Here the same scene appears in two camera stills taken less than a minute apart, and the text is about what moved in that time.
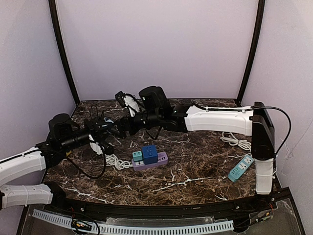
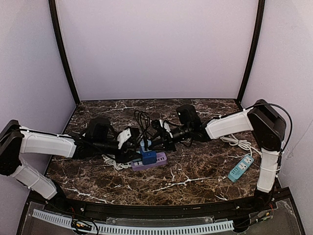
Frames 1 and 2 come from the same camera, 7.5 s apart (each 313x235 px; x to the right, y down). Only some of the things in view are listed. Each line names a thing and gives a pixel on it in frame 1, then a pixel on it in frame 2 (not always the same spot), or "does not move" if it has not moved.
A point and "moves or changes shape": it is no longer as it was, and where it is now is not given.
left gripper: x=93 y=132 to x=132 y=143
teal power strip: x=239 y=170 does not move
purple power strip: x=163 y=158 does not move
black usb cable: x=102 y=112 moves or changes shape
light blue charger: x=108 y=120 moves or changes shape
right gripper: x=130 y=121 to x=163 y=136
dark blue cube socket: x=149 y=154 does not move
